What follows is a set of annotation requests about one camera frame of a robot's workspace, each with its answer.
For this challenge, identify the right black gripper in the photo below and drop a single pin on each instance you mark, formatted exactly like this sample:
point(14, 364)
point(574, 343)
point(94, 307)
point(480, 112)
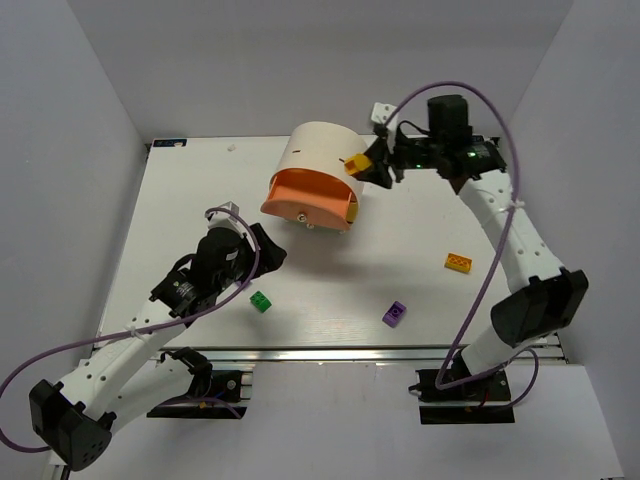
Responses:
point(391, 159)

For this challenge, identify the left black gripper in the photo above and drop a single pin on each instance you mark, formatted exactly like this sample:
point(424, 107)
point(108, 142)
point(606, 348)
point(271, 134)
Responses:
point(256, 251)

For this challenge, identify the small yellow lego brick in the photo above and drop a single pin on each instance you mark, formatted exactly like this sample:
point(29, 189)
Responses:
point(357, 164)

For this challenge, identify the cream drawer cabinet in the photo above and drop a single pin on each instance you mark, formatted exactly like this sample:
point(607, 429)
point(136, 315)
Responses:
point(323, 147)

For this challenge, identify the orange top drawer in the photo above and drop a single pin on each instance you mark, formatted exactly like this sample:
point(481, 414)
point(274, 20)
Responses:
point(310, 197)

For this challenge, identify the long yellow lego brick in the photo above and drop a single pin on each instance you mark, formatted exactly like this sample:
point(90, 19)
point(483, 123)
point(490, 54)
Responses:
point(458, 263)

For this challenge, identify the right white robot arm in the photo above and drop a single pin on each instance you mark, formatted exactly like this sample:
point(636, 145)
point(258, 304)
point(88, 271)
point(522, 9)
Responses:
point(544, 294)

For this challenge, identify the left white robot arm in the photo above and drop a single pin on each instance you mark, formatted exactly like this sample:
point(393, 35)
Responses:
point(78, 415)

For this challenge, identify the green lego brick lower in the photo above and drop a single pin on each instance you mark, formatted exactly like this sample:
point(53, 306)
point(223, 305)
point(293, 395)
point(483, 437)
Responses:
point(260, 302)

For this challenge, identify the yellow middle drawer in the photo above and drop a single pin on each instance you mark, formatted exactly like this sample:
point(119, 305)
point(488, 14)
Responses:
point(352, 211)

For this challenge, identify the purple lego brick right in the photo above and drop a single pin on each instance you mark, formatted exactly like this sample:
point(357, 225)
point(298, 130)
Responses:
point(394, 314)

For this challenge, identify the blue label left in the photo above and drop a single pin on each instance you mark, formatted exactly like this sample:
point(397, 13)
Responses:
point(169, 143)

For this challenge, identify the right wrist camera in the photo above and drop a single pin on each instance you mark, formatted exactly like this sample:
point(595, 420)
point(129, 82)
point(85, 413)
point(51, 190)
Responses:
point(382, 114)

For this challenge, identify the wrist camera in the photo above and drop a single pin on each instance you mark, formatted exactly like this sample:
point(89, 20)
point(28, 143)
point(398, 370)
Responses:
point(223, 216)
point(382, 114)

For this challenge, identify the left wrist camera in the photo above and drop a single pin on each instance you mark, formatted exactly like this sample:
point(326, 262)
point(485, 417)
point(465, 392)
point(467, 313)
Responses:
point(223, 216)

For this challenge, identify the aluminium rail front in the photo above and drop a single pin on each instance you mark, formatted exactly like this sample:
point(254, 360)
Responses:
point(326, 354)

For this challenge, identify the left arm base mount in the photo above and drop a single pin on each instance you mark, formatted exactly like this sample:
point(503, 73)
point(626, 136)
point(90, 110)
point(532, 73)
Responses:
point(227, 397)

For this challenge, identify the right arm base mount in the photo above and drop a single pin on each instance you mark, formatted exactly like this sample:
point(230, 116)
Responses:
point(485, 402)

